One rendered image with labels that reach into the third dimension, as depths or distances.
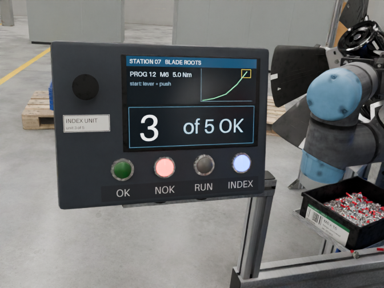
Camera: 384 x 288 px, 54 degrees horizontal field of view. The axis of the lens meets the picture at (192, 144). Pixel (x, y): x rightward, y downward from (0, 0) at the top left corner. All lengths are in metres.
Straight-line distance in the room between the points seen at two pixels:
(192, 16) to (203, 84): 5.96
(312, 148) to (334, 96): 0.10
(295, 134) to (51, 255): 1.45
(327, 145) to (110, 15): 7.46
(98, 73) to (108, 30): 7.57
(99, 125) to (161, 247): 1.71
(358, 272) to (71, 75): 0.64
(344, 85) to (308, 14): 6.29
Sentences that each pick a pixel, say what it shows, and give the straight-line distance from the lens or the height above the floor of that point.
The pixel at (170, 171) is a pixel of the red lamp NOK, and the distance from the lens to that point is 0.45.
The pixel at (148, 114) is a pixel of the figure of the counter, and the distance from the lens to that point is 0.44.
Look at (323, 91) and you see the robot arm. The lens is 0.61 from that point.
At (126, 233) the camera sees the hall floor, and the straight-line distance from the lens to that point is 2.21.
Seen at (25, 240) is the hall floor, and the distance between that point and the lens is 2.24.
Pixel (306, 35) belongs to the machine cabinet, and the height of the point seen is 0.68.
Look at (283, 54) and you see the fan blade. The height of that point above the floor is 1.12.
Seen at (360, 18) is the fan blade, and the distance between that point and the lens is 1.34.
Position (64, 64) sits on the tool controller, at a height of 1.23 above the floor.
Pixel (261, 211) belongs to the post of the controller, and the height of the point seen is 0.99.
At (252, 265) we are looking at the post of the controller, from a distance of 0.69.
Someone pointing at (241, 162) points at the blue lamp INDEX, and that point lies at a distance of 0.47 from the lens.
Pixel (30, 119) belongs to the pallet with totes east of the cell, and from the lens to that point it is 3.67.
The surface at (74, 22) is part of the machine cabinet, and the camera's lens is 8.08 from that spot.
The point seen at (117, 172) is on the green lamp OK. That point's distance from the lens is 0.44.
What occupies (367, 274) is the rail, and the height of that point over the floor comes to 0.83.
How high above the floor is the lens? 1.32
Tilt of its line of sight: 23 degrees down
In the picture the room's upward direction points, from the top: 5 degrees clockwise
